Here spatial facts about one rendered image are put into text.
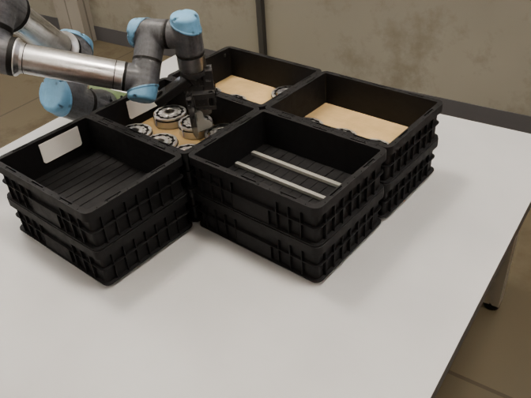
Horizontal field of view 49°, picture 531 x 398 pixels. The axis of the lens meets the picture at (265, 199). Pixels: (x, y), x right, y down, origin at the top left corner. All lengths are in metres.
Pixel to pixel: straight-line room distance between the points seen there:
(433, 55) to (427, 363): 2.44
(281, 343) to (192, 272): 0.32
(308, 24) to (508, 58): 1.20
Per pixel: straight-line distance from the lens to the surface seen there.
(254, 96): 1.94
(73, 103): 1.94
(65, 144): 1.72
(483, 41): 3.37
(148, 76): 1.55
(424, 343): 1.30
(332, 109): 1.84
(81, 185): 1.63
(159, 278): 1.46
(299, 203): 1.26
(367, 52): 3.64
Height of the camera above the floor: 1.67
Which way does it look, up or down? 36 degrees down
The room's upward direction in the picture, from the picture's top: 4 degrees counter-clockwise
